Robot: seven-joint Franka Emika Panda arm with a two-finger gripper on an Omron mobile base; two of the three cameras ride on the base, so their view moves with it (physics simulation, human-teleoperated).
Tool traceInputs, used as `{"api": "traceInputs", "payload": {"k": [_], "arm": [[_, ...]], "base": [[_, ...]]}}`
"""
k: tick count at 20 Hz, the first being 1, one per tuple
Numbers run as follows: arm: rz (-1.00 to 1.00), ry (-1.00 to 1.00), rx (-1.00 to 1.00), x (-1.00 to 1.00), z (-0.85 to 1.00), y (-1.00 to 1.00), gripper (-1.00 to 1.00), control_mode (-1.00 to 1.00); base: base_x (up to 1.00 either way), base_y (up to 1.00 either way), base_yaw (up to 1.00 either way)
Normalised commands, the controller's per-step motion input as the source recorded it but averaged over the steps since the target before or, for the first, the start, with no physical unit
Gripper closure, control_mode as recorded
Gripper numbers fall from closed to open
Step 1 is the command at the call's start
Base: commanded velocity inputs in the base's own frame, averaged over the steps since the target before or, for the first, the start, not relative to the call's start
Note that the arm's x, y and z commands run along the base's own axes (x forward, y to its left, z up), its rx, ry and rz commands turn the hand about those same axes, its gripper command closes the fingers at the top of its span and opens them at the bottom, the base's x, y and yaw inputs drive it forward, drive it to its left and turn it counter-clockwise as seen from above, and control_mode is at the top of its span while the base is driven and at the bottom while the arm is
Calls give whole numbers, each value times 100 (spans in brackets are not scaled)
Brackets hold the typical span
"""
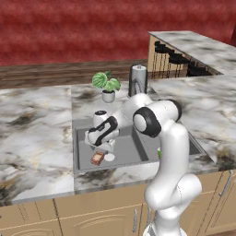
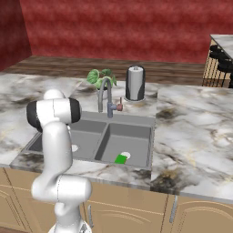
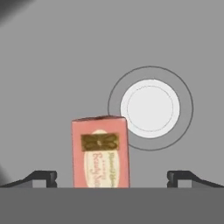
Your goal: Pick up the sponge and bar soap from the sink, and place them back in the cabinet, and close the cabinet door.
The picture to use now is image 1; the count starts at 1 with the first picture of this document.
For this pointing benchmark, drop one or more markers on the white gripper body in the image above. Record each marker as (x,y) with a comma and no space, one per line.
(106,145)

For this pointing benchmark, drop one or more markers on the beige cabinet door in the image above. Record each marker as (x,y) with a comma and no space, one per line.
(98,212)
(27,221)
(143,215)
(226,212)

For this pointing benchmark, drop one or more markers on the grey steel sink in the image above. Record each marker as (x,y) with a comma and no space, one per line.
(129,150)

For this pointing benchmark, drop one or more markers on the green plant in white pot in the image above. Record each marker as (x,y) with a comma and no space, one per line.
(107,84)

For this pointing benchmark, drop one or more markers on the black bar stool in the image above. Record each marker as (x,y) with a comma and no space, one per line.
(167,52)
(177,59)
(158,46)
(198,70)

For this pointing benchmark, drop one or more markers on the beige kitchen island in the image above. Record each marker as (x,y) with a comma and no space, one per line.
(151,55)

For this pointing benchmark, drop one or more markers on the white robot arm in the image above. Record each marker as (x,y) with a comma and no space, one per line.
(169,147)

